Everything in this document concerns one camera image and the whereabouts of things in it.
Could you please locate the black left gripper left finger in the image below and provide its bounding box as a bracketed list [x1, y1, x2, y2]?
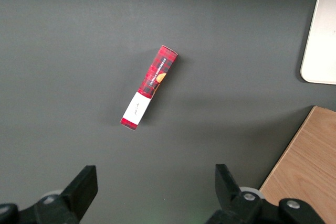
[0, 165, 99, 224]

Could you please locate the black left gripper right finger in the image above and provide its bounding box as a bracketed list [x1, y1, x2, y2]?
[204, 164, 327, 224]

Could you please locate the beige plastic tray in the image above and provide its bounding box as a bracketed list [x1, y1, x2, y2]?
[300, 0, 336, 86]

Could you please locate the wooden drawer cabinet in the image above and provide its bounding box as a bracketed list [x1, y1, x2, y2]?
[259, 105, 336, 224]

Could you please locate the red plaid shortbread box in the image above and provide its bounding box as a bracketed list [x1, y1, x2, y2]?
[120, 45, 179, 132]

